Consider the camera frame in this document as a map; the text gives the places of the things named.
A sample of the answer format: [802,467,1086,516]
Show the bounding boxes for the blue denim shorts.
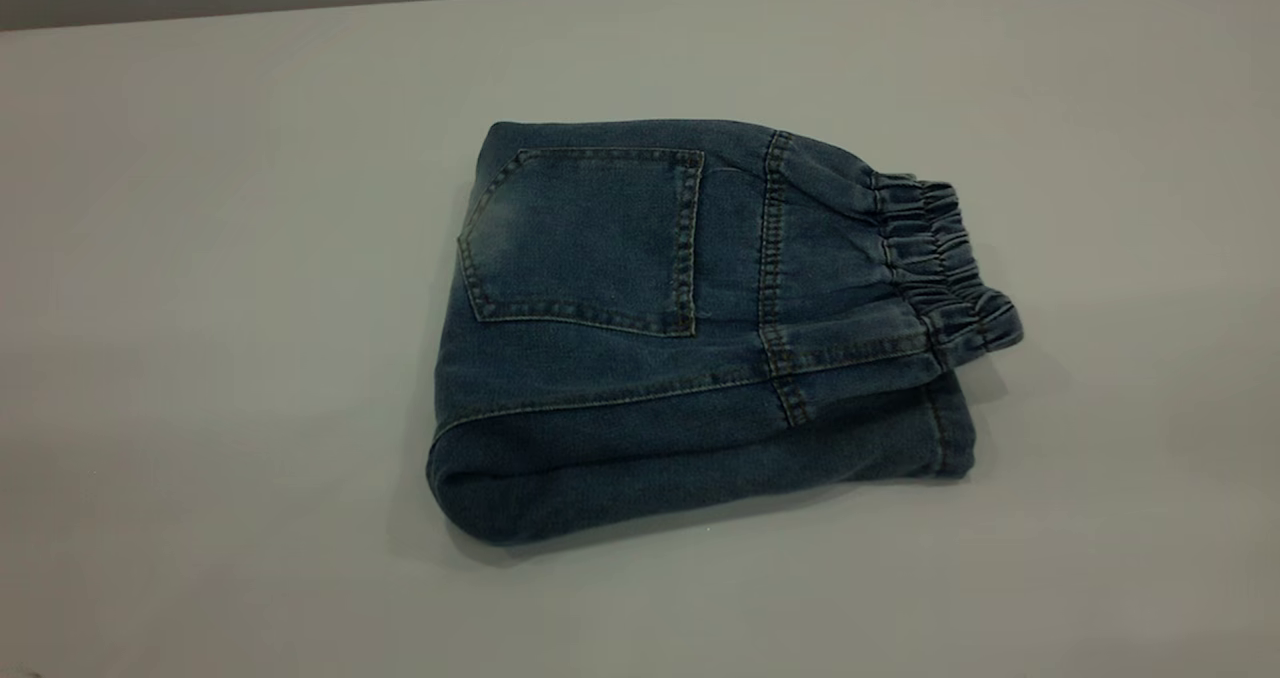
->
[425,118,1026,547]

